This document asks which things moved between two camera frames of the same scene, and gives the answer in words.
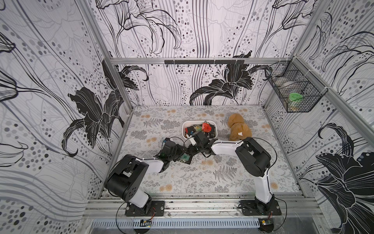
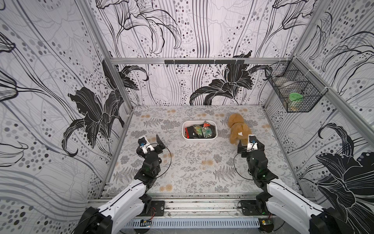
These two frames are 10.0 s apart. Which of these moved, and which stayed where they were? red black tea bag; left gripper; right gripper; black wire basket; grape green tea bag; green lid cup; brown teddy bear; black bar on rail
Moved: grape green tea bag; right gripper; left gripper
Stayed: black wire basket; red black tea bag; black bar on rail; green lid cup; brown teddy bear
